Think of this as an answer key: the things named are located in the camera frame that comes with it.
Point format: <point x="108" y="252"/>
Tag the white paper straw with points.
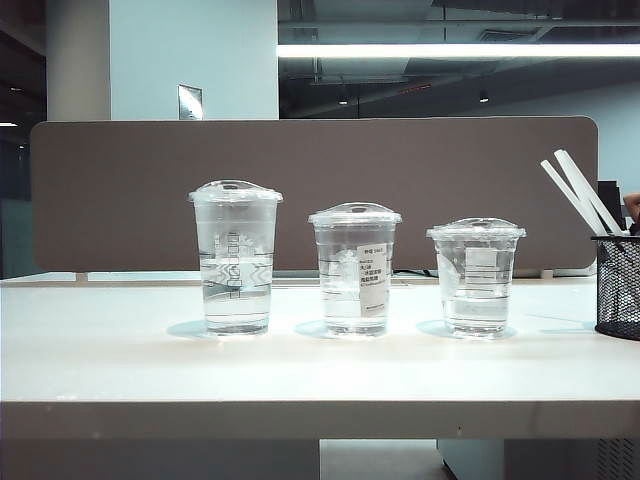
<point x="572" y="172"/>
<point x="581" y="172"/>
<point x="564" y="189"/>

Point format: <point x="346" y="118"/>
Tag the medium clear cup with label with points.
<point x="345" y="310"/>

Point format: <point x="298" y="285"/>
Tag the large clear plastic cup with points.
<point x="235" y="310"/>

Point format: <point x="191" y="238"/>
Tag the small clear plastic cup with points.
<point x="475" y="315"/>

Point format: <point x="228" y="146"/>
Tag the medium clear dome lid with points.
<point x="355" y="214"/>

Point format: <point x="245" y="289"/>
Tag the large clear dome lid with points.
<point x="235" y="192"/>

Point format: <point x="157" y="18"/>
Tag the small clear dome lid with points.
<point x="475" y="229"/>

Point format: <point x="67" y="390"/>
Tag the framed sign on pillar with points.
<point x="190" y="102"/>

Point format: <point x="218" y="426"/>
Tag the brown desk partition panel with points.
<point x="125" y="200"/>

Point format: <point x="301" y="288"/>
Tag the long ceiling light strip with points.
<point x="450" y="50"/>

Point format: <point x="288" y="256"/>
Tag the black background monitor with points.
<point x="610" y="195"/>

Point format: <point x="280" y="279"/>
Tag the black mesh pen holder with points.
<point x="620" y="290"/>

